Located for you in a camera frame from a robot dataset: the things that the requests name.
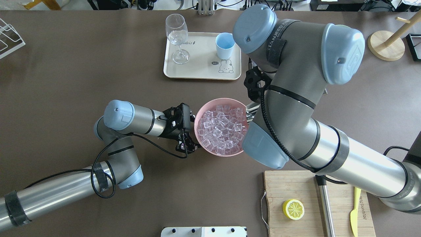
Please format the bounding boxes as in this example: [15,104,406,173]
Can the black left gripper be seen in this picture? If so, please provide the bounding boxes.
[157,103,202,153]

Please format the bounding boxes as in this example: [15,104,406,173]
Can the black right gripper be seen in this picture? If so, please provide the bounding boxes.
[244,66,272,102]

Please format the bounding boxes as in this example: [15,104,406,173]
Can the steel ice scoop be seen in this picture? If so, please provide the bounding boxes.
[246,102,260,123]

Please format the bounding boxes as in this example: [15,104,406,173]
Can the clear plastic ice cubes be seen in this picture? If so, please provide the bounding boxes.
[198,105,248,155]

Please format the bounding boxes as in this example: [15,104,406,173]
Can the pink ribbed bowl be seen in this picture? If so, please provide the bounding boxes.
[194,98,249,156]

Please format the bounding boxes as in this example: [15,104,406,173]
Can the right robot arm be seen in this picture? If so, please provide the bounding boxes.
[233,4,420,214]

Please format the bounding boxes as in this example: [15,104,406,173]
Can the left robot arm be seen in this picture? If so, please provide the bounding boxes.
[1,100,197,232]

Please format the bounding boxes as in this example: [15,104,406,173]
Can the light blue cup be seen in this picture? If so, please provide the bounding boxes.
[215,32,235,60]

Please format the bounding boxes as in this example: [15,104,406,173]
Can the cream serving tray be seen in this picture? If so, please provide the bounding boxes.
[163,32,242,80]

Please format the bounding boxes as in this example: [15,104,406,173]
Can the clear wine glass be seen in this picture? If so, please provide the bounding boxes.
[165,13,190,65]

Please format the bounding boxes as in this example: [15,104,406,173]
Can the bamboo cutting board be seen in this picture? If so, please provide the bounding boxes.
[264,170,376,237]

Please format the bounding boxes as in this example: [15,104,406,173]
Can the steel muddler black tip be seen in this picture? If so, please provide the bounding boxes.
[315,175,336,237]

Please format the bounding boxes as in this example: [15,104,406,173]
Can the half lemon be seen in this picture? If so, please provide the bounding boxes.
[282,198,305,220]

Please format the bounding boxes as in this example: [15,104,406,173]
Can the yellow plastic knife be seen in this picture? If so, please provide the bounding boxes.
[349,187,361,237]

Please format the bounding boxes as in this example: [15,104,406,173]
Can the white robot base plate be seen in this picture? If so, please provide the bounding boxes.
[161,226,248,237]

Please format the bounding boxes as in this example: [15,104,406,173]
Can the black picture frame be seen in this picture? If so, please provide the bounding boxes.
[405,33,421,62]

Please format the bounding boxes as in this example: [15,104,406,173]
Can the white wire rack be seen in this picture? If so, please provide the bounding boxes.
[0,18,26,59]

